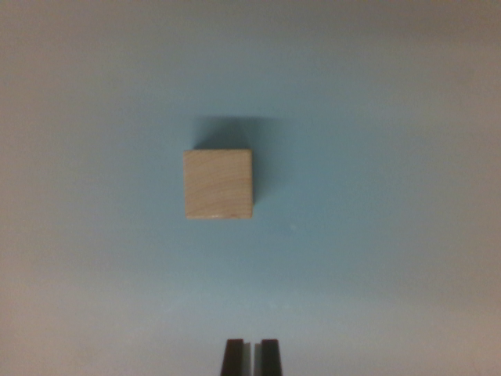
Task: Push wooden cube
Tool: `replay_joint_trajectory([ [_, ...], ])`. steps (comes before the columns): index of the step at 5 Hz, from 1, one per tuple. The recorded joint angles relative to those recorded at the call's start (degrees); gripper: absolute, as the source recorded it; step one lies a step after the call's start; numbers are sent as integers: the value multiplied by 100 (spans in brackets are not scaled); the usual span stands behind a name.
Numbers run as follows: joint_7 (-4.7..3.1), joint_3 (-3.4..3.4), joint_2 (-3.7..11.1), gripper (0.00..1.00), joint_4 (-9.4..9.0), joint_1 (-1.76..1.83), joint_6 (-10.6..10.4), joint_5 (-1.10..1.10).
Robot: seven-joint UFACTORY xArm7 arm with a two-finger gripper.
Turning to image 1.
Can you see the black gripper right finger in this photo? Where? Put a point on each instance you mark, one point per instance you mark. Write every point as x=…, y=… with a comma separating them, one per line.
x=271, y=360

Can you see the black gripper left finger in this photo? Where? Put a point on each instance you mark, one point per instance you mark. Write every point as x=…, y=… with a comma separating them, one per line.
x=235, y=360

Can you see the light wooden cube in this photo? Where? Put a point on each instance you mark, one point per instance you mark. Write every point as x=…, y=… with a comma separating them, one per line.
x=218, y=184

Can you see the white plastic bin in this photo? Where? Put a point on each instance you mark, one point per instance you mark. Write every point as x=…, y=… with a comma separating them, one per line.
x=372, y=196

